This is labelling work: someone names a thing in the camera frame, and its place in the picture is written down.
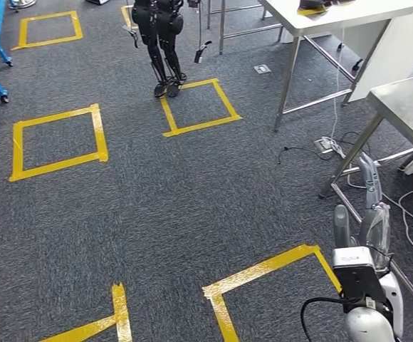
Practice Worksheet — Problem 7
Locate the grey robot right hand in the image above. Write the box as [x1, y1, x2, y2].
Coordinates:
[333, 150, 392, 274]

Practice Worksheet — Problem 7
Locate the steel workbench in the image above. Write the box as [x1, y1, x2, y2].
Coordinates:
[319, 71, 413, 326]

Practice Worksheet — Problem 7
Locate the yellow floor tape square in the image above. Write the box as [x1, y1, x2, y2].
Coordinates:
[160, 78, 243, 139]
[202, 244, 343, 342]
[11, 10, 83, 51]
[120, 4, 139, 30]

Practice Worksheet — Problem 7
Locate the white desk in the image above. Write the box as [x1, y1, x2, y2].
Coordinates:
[256, 0, 413, 133]

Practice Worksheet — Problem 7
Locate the black yellow device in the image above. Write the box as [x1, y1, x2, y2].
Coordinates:
[297, 0, 335, 16]

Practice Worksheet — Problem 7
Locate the white power cable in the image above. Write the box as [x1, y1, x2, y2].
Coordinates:
[346, 160, 413, 258]

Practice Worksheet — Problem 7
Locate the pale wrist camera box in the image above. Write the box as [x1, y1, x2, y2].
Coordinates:
[331, 246, 387, 308]

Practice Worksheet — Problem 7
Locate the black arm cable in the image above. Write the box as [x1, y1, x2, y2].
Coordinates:
[300, 296, 349, 342]

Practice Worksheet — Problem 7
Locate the white hanging cable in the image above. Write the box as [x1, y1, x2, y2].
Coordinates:
[330, 28, 346, 157]

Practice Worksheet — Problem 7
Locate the black floor cable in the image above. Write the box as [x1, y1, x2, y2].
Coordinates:
[277, 132, 371, 166]

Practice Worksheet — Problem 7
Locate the metal frame table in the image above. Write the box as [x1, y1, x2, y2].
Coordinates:
[206, 0, 285, 55]

